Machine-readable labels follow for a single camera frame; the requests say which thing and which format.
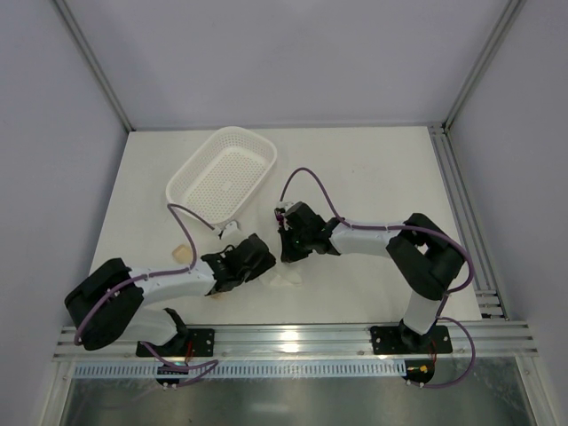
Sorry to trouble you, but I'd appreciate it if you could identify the aluminium rail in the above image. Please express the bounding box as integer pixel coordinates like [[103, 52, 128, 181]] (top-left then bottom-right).
[[52, 320, 538, 361], [429, 123, 509, 320]]

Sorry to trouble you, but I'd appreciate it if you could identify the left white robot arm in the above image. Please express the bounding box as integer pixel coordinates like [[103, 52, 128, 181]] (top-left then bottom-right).
[[64, 233, 276, 351]]

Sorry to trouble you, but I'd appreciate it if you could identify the right side aluminium rail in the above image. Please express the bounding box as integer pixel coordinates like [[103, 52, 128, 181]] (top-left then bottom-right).
[[429, 123, 509, 320]]

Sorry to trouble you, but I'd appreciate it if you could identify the slotted grey cable duct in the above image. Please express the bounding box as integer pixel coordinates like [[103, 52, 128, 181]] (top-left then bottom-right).
[[71, 359, 406, 381]]

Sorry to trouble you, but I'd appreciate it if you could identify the right black controller board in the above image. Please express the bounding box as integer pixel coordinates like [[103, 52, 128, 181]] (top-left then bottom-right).
[[402, 363, 435, 389]]

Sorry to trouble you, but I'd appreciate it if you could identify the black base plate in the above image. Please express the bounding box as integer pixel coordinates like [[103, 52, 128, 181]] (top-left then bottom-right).
[[369, 324, 453, 355], [136, 327, 215, 358]]

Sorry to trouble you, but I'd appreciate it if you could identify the left aluminium corner post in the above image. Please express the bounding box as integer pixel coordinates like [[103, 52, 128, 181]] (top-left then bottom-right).
[[50, 0, 135, 133]]

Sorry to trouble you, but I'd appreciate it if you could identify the white paper napkin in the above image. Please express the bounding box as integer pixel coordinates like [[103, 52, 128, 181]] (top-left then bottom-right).
[[259, 264, 303, 288]]

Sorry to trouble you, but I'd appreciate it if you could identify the aluminium front rail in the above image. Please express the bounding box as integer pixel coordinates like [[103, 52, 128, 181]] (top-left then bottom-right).
[[52, 320, 538, 361]]

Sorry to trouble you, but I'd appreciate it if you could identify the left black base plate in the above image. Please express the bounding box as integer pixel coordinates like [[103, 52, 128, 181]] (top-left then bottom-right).
[[136, 327, 215, 358]]

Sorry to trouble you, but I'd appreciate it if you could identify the left black controller board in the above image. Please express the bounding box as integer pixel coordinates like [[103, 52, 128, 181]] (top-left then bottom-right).
[[156, 365, 188, 391]]

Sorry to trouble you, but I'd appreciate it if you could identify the black controller board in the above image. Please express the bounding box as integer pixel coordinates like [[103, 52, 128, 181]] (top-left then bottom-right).
[[156, 365, 188, 391], [402, 363, 435, 389]]

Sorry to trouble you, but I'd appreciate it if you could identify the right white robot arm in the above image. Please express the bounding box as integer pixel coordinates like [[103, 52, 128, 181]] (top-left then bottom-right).
[[274, 202, 472, 353]]

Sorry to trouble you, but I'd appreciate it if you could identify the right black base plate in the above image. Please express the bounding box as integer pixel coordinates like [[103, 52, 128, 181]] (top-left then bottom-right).
[[369, 324, 453, 355]]

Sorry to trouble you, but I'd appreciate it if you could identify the right aluminium corner post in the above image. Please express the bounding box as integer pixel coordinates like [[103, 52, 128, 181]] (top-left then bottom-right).
[[443, 0, 526, 132]]

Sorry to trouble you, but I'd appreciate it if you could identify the beige wooden cutlery tray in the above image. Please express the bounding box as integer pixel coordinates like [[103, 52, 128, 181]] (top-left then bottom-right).
[[171, 244, 193, 264]]

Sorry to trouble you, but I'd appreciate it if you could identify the aluminium corner post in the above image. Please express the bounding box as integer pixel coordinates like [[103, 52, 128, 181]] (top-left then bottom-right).
[[50, 0, 135, 133], [443, 0, 526, 132]]

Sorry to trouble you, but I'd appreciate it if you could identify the white perforated plastic basket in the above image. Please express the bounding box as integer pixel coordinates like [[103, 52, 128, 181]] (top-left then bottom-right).
[[165, 126, 278, 225]]

